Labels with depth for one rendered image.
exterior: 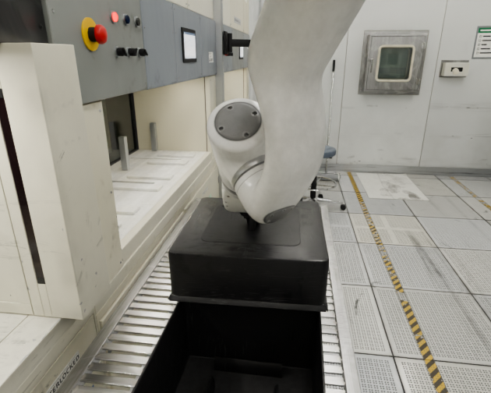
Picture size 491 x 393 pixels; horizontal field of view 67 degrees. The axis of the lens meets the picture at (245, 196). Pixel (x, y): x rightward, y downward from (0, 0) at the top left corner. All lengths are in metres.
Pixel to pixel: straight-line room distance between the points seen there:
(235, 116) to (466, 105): 4.68
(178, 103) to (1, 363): 1.61
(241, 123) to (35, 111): 0.38
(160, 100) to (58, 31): 1.36
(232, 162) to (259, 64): 0.14
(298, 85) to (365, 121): 4.40
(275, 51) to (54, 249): 0.58
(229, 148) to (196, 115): 1.66
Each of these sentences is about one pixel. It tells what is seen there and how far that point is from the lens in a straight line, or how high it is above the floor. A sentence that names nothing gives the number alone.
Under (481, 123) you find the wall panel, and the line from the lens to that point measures 5.20.
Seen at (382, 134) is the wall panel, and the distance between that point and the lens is 4.88.
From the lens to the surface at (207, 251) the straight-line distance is 0.67.
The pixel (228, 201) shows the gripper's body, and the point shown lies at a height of 1.14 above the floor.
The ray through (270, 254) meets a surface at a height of 1.06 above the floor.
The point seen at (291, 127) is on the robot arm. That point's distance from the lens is 0.41.
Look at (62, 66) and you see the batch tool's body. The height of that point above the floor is 1.36.
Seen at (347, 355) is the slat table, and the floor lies 0.76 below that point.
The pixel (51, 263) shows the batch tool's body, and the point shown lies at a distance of 0.83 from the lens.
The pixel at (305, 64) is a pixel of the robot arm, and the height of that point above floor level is 1.37.
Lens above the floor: 1.38
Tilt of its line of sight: 21 degrees down
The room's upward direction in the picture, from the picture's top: straight up
